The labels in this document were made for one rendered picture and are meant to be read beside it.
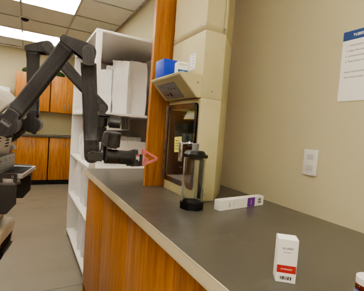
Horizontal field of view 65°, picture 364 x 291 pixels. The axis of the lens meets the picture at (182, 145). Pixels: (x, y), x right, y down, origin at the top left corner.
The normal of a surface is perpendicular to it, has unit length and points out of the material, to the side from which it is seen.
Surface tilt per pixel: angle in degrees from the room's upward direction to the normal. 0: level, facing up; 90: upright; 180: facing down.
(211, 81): 90
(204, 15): 90
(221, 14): 90
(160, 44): 90
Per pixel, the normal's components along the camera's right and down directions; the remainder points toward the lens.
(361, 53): -0.88, -0.04
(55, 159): 0.48, 0.08
